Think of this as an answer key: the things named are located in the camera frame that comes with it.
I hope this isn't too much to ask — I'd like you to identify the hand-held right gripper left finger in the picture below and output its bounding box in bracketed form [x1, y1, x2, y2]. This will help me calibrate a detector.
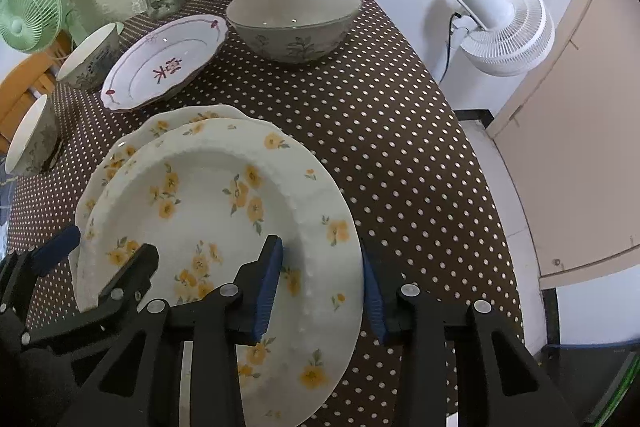
[57, 234, 284, 427]

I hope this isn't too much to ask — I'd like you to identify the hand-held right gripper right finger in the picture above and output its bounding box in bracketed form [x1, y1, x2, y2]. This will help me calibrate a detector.
[361, 251, 581, 427]

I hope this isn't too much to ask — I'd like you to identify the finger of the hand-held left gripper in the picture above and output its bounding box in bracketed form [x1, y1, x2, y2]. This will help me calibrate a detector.
[20, 243, 160, 349]
[0, 226, 82, 314]

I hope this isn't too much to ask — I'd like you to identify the yellow floral plate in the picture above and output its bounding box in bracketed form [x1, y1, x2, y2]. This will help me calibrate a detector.
[74, 118, 364, 427]
[75, 104, 258, 258]

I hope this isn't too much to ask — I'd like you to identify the round beige plate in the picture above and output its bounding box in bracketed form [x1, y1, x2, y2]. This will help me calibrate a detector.
[225, 0, 362, 64]

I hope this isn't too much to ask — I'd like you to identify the blue plaid cloth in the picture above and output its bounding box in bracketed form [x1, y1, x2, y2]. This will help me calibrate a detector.
[0, 177, 17, 258]

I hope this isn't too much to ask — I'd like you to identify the small grey floral bowl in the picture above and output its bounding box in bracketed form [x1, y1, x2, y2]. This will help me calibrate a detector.
[5, 94, 63, 175]

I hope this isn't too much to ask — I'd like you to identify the brown polka dot tablecloth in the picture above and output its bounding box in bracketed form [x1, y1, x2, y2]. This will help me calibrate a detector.
[10, 0, 524, 427]

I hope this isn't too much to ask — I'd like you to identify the orange wooden chair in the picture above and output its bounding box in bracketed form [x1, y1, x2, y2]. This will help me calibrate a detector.
[0, 32, 76, 148]

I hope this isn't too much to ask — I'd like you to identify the small blue floral bowl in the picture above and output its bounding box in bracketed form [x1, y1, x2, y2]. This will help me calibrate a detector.
[55, 22, 125, 90]

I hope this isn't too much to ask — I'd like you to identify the white plate red pattern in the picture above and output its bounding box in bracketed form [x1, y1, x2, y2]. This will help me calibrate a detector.
[101, 14, 229, 112]

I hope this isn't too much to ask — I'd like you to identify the dark floor mat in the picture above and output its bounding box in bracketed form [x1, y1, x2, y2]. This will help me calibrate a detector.
[542, 342, 636, 427]

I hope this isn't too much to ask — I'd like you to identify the green desk fan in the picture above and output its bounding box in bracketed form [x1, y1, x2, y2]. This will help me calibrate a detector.
[0, 0, 93, 54]

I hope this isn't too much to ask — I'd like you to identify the beige door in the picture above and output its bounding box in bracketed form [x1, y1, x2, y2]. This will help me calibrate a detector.
[487, 0, 640, 290]

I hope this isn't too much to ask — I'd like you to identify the white floor fan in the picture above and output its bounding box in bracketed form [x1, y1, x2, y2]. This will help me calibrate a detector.
[445, 0, 556, 78]

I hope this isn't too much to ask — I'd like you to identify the black fan cable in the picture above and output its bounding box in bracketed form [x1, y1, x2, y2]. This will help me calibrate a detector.
[437, 12, 461, 82]

